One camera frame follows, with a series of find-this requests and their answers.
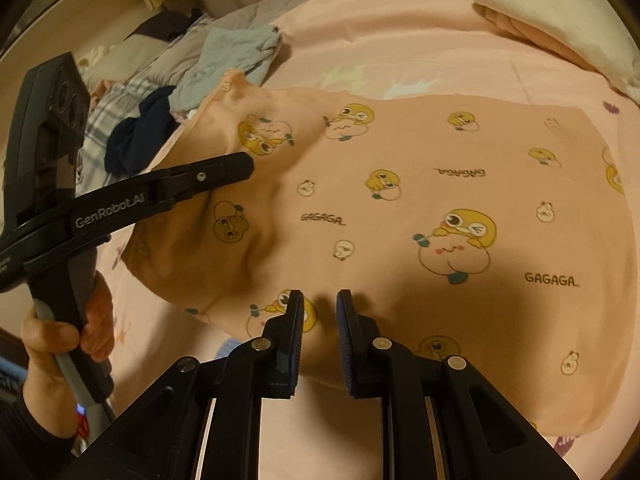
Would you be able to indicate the light grey garment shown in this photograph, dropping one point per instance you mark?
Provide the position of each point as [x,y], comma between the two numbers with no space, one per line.
[225,55]

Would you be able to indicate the pink cartoon print shirt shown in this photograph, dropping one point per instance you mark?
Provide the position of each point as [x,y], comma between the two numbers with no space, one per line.
[425,185]

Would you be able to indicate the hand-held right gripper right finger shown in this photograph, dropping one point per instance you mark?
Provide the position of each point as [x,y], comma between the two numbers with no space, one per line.
[345,335]

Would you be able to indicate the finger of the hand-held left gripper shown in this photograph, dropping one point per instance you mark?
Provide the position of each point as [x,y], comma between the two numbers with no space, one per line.
[215,176]

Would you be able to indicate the dark brown pillow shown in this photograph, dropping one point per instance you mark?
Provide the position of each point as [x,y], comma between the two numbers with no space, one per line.
[165,22]

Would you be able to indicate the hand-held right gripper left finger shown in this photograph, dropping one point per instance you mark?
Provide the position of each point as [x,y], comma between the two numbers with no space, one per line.
[296,335]

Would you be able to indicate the pink printed bed sheet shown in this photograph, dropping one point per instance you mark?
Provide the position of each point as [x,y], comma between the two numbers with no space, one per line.
[400,45]

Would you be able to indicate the person's left forearm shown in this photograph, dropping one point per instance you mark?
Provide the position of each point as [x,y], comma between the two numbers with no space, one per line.
[30,435]

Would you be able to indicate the white folded cloth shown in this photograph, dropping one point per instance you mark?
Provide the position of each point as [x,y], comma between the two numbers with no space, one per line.
[575,10]

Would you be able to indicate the navy garment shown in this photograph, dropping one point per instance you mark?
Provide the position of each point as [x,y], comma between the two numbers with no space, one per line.
[140,135]

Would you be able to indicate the beige pillow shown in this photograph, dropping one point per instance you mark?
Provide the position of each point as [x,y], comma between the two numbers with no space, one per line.
[130,55]

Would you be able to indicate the person's left hand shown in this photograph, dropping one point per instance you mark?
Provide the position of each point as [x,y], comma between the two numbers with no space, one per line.
[47,335]

